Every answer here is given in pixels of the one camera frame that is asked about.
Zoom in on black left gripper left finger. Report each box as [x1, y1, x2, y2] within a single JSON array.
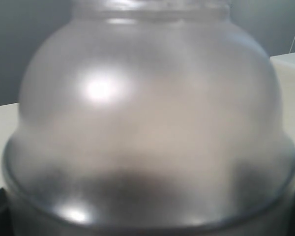
[[0, 188, 14, 236]]

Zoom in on clear plastic shaker bottle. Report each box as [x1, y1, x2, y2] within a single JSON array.
[[2, 0, 295, 236]]

